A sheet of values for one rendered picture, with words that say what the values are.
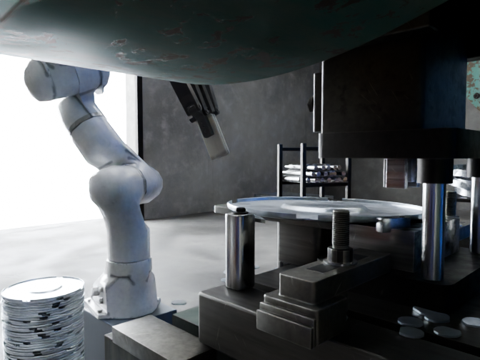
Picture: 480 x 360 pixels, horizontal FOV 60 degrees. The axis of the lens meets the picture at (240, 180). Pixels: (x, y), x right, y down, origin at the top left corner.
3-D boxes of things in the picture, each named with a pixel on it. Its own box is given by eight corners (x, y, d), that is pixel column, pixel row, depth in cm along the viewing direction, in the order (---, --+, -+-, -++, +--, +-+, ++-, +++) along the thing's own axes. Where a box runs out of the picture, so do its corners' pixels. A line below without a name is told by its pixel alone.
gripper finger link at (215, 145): (213, 113, 67) (211, 113, 67) (228, 153, 67) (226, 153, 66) (198, 121, 68) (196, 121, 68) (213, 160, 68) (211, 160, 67)
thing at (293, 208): (421, 206, 71) (421, 201, 71) (442, 229, 44) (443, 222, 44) (258, 198, 81) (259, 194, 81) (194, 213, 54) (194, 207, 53)
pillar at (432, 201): (416, 278, 43) (420, 143, 43) (425, 273, 45) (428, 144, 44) (438, 282, 42) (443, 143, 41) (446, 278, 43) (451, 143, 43)
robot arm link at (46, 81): (58, 21, 111) (-6, 32, 101) (86, 3, 98) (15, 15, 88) (86, 91, 117) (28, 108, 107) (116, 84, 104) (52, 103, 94)
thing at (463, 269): (312, 281, 52) (312, 257, 52) (385, 255, 66) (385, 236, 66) (448, 316, 41) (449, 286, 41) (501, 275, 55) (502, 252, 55)
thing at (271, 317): (256, 328, 38) (256, 216, 37) (351, 287, 50) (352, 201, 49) (311, 350, 34) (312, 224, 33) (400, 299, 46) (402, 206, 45)
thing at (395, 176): (379, 187, 53) (380, 158, 53) (396, 186, 57) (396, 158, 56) (404, 188, 51) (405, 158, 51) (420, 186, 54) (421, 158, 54)
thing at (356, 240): (341, 258, 52) (341, 221, 52) (393, 241, 62) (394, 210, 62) (413, 272, 45) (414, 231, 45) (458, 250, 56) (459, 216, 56)
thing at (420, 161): (313, 178, 51) (313, 133, 51) (386, 173, 65) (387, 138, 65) (452, 184, 40) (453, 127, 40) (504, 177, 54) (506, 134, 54)
